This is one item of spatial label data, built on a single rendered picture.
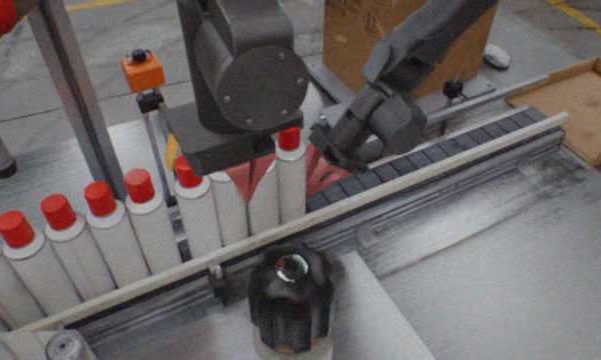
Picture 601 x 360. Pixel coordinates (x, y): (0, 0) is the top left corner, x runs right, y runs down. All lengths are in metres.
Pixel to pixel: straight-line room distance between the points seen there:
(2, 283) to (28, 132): 2.04
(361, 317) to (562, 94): 0.82
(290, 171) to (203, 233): 0.16
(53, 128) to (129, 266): 2.00
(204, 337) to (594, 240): 0.70
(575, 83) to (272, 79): 1.19
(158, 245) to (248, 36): 0.51
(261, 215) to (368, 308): 0.21
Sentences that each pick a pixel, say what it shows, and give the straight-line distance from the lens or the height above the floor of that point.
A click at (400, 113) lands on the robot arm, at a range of 0.73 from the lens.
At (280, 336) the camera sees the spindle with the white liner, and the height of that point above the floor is 1.12.
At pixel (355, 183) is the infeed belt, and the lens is 0.93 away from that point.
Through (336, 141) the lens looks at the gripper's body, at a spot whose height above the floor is 1.03.
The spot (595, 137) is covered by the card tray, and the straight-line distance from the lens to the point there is 1.27.
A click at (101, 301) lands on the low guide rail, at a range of 0.79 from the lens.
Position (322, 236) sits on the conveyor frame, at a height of 0.87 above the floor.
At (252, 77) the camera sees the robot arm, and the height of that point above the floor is 1.38.
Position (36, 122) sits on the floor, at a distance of 2.80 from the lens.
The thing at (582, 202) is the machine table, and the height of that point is 0.83.
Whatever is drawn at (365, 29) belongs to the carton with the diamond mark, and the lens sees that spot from 1.10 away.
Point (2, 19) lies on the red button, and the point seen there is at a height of 1.32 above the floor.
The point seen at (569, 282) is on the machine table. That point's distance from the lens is 0.96.
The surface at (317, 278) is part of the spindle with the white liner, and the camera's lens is 0.44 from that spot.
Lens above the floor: 1.54
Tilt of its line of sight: 46 degrees down
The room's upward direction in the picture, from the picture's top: straight up
